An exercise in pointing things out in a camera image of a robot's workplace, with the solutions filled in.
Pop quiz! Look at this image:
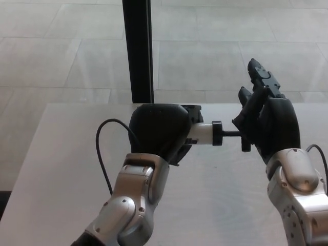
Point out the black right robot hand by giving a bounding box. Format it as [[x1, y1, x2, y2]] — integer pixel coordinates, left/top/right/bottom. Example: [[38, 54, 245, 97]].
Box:
[[231, 58, 301, 165]]

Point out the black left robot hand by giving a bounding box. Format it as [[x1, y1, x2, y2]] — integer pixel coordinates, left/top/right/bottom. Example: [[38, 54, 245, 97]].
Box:
[[128, 102, 204, 168]]

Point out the white air pump black handle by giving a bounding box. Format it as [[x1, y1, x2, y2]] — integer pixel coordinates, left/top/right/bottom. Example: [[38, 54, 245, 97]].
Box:
[[184, 86, 269, 153]]

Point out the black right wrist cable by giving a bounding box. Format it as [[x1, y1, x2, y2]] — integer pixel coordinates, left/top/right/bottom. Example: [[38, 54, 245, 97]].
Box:
[[305, 143, 328, 192]]

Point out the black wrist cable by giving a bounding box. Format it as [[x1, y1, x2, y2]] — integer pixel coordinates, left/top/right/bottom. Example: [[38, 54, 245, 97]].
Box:
[[95, 118, 140, 196], [305, 143, 328, 192]]

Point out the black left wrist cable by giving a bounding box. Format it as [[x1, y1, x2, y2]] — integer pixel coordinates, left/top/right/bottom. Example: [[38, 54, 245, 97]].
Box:
[[95, 118, 140, 196]]

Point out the black vertical window frame post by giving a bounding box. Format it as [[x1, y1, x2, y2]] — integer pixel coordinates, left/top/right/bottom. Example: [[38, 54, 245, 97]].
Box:
[[121, 0, 155, 105]]

